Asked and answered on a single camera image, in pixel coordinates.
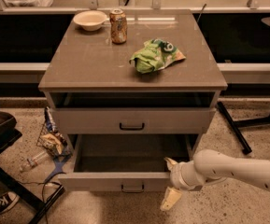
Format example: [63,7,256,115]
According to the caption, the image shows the black floor bar left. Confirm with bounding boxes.
[29,185,64,224]

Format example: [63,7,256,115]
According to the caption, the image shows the black stand leg right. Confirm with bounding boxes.
[217,102,270,155]

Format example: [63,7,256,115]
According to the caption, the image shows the white bowl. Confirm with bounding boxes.
[73,10,107,32]

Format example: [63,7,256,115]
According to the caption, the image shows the green chip bag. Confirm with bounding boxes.
[129,38,186,74]

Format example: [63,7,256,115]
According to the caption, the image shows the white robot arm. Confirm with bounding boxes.
[161,149,270,211]

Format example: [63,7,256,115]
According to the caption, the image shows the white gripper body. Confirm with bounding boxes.
[169,161,204,190]

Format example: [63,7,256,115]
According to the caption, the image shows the grey drawer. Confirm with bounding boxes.
[51,108,216,134]
[59,134,200,193]

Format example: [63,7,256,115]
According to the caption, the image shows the black cable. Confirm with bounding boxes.
[16,171,67,224]

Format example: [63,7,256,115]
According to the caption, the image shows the clear plastic bottle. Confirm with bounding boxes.
[20,151,50,173]

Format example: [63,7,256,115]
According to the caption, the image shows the wire basket with snacks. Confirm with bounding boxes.
[38,106,71,158]

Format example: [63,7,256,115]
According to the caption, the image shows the black chair left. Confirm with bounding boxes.
[0,111,44,211]

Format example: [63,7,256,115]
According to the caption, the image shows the grey drawer cabinet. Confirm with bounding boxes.
[37,8,228,187]

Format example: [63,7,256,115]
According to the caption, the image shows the orange soda can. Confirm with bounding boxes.
[109,8,127,44]

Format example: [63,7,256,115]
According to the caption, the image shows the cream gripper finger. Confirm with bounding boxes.
[164,157,178,172]
[160,187,182,211]

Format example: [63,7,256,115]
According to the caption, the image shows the black white sneaker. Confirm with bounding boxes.
[0,191,20,215]

